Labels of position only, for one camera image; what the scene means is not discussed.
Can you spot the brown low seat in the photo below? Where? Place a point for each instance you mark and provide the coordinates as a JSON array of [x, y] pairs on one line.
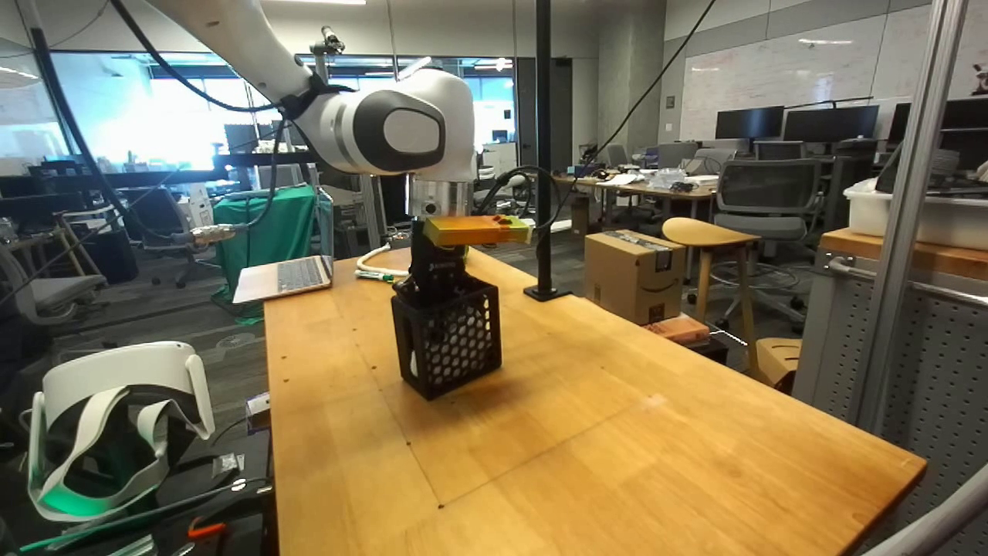
[[681, 327]]

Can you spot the black computer monitor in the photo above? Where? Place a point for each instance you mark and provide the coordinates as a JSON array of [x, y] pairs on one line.
[[966, 142], [749, 121], [829, 123]]

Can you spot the grey metal bar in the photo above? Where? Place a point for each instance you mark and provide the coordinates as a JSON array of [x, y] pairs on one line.
[[926, 521]]

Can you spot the grey mesh office chair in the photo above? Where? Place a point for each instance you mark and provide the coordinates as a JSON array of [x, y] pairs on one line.
[[767, 188]]

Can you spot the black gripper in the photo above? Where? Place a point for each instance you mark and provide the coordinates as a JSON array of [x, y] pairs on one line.
[[436, 267]]

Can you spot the black rolling chair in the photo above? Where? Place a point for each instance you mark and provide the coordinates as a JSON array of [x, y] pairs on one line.
[[156, 226]]

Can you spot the cardboard shipping box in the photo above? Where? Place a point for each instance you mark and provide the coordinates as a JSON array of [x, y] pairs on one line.
[[626, 278]]

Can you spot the wooden side bench top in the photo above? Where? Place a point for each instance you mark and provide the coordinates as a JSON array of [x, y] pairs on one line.
[[853, 247]]

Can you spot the black pole with base plate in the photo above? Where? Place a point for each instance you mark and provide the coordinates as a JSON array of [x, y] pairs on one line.
[[545, 134]]

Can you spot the green fabric cover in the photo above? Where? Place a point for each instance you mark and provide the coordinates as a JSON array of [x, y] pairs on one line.
[[265, 233]]

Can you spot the aluminium frame post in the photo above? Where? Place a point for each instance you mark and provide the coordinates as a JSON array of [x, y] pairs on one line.
[[911, 205]]

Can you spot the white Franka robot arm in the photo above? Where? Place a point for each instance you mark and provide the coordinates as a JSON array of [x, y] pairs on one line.
[[318, 128]]

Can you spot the small wooden stool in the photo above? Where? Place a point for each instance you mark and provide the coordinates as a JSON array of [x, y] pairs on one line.
[[774, 359]]

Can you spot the white VR headset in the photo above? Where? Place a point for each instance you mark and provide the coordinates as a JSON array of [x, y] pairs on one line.
[[124, 366]]

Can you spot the cluttered office desk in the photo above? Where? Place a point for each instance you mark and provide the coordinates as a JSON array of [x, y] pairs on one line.
[[637, 188]]

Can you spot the grey padded chair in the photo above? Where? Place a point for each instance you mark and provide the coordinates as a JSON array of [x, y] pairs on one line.
[[55, 294]]

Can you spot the silver laptop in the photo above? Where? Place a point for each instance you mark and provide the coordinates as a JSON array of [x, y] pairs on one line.
[[283, 278]]

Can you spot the grey perforated panel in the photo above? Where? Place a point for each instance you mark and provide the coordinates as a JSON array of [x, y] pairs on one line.
[[926, 359]]

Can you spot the tall wooden stool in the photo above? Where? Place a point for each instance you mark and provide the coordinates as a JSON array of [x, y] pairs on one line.
[[704, 231]]

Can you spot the black perforated box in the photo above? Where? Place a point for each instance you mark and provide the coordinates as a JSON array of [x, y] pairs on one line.
[[450, 343]]

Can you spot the white plastic bin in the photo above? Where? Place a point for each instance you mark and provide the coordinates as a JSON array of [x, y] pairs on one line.
[[873, 210]]

